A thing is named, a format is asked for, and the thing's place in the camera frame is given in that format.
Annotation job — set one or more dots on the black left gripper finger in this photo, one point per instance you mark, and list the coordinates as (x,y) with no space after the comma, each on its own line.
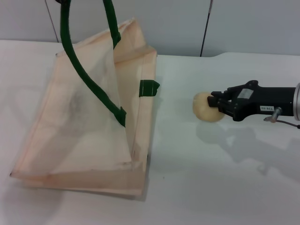
(61,1)

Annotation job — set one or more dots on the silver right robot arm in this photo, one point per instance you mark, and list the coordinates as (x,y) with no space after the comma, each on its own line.
(297,100)

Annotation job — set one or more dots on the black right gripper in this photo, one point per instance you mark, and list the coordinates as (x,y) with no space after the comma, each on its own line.
(264,100)

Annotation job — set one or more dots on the round egg yolk pastry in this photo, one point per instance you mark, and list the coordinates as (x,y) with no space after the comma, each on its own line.
(202,110)

